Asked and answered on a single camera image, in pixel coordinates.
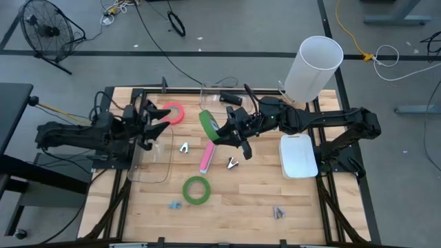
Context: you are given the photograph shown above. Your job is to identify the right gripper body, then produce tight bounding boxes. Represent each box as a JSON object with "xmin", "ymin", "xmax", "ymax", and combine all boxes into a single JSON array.
[{"xmin": 225, "ymin": 106, "xmax": 263, "ymax": 161}]

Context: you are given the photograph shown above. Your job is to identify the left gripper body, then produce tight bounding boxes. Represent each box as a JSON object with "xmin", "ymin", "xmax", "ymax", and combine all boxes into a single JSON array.
[{"xmin": 120, "ymin": 99, "xmax": 154, "ymax": 152}]

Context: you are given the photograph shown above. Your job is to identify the coral red tape roll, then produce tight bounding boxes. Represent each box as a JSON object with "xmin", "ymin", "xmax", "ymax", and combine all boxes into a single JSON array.
[{"xmin": 161, "ymin": 101, "xmax": 185, "ymax": 125}]

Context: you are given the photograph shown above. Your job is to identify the green tape roll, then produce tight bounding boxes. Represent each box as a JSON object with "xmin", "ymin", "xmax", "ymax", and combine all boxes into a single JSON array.
[
  {"xmin": 198, "ymin": 109, "xmax": 221, "ymax": 142},
  {"xmin": 182, "ymin": 176, "xmax": 212, "ymax": 206}
]

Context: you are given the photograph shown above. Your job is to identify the pink stapler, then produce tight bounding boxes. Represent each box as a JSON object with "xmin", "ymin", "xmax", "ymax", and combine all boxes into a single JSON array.
[{"xmin": 198, "ymin": 139, "xmax": 217, "ymax": 175}]

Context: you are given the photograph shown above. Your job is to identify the clear plastic bin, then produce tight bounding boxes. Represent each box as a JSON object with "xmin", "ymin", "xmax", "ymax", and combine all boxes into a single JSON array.
[
  {"xmin": 198, "ymin": 82, "xmax": 254, "ymax": 121},
  {"xmin": 126, "ymin": 123, "xmax": 174, "ymax": 185}
]

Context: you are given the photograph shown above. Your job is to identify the white plastic bin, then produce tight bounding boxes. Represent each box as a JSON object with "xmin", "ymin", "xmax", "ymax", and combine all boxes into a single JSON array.
[{"xmin": 278, "ymin": 134, "xmax": 319, "ymax": 180}]

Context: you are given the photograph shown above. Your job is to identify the white shade table lamp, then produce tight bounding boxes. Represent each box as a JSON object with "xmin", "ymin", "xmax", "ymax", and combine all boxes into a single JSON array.
[{"xmin": 278, "ymin": 35, "xmax": 345, "ymax": 104}]

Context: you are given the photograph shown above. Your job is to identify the black desk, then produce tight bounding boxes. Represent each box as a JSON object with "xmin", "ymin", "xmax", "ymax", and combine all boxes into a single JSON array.
[{"xmin": 0, "ymin": 82, "xmax": 39, "ymax": 156}]

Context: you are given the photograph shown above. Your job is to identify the black floor fan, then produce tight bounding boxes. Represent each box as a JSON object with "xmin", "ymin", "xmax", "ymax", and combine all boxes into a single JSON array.
[{"xmin": 19, "ymin": 0, "xmax": 87, "ymax": 76}]

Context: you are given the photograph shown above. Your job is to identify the grey desk foot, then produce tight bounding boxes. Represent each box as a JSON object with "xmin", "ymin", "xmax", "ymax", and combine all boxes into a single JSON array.
[{"xmin": 394, "ymin": 105, "xmax": 441, "ymax": 115}]

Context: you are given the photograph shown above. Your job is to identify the grey desk leg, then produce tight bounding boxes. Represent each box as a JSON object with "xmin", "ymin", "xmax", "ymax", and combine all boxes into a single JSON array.
[{"xmin": 363, "ymin": 0, "xmax": 431, "ymax": 25}]

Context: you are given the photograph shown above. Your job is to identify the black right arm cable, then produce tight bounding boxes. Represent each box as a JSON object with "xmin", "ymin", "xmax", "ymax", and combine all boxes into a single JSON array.
[{"xmin": 243, "ymin": 83, "xmax": 260, "ymax": 114}]

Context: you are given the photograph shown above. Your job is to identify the black table frame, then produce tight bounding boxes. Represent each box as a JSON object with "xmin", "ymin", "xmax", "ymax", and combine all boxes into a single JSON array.
[{"xmin": 77, "ymin": 77, "xmax": 382, "ymax": 248}]

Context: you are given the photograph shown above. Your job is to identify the long black cable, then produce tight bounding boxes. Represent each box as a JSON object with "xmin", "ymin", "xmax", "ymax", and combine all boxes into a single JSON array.
[{"xmin": 132, "ymin": 0, "xmax": 204, "ymax": 86}]

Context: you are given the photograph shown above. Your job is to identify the orange-yellow cable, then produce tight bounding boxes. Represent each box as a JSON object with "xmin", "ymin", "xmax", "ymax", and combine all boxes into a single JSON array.
[{"xmin": 37, "ymin": 101, "xmax": 91, "ymax": 125}]

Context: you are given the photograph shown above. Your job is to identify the coiled black cable ring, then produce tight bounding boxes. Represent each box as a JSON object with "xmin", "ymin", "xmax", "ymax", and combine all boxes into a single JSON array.
[{"xmin": 167, "ymin": 10, "xmax": 187, "ymax": 38}]

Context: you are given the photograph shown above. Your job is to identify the white cable bundle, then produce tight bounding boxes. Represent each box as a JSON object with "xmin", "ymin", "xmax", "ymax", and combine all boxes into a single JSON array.
[{"xmin": 99, "ymin": 0, "xmax": 141, "ymax": 27}]

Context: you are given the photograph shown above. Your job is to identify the black desk base frame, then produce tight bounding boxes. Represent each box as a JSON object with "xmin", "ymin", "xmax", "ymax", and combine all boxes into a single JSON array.
[{"xmin": 0, "ymin": 151, "xmax": 94, "ymax": 238}]

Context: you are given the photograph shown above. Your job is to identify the yellow extension cord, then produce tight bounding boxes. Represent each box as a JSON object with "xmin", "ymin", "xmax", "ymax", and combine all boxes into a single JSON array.
[{"xmin": 334, "ymin": 0, "xmax": 375, "ymax": 62}]

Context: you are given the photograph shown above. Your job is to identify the tangled black cable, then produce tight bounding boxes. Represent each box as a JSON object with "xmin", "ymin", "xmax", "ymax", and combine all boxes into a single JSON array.
[{"xmin": 420, "ymin": 30, "xmax": 441, "ymax": 63}]

